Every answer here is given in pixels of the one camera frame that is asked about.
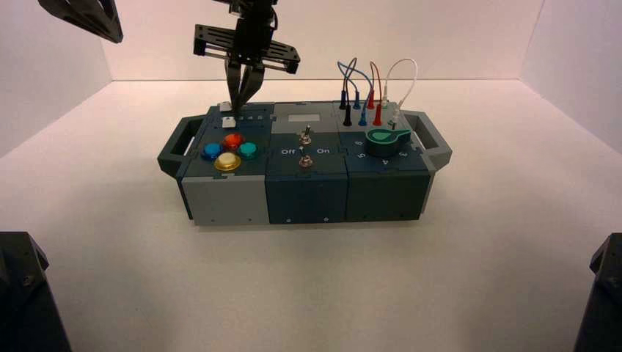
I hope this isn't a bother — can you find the blue jumper cable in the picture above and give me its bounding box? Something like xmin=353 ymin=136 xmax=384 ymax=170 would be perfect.
xmin=337 ymin=60 xmax=375 ymax=128

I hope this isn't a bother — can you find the green round push button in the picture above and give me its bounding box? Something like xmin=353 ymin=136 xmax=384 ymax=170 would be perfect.
xmin=237 ymin=142 xmax=261 ymax=161

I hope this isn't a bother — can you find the green rotary knob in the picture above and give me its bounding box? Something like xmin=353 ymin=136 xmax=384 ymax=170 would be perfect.
xmin=364 ymin=128 xmax=412 ymax=158

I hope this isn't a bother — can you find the blue round push button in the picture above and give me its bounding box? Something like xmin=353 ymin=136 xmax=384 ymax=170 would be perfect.
xmin=200 ymin=142 xmax=224 ymax=162

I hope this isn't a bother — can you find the black jumper cable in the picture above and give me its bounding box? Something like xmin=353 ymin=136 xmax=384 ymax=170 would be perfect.
xmin=338 ymin=57 xmax=359 ymax=128

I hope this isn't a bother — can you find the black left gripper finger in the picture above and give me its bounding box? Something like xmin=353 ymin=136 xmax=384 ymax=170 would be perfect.
xmin=37 ymin=0 xmax=124 ymax=44
xmin=98 ymin=0 xmax=125 ymax=42

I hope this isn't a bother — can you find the white jumper cable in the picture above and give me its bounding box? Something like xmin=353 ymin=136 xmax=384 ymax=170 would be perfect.
xmin=380 ymin=58 xmax=419 ymax=125

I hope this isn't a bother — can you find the dark blue grey control box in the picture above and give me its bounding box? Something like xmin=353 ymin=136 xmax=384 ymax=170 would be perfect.
xmin=156 ymin=100 xmax=453 ymax=227

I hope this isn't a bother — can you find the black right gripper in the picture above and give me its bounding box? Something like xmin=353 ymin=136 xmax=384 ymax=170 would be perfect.
xmin=193 ymin=0 xmax=301 ymax=120

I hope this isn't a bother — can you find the red jumper cable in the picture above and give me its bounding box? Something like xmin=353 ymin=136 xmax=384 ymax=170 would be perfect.
xmin=366 ymin=60 xmax=384 ymax=127

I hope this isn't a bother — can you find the yellow round push button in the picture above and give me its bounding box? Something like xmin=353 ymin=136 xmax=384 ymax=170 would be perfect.
xmin=214 ymin=152 xmax=242 ymax=173

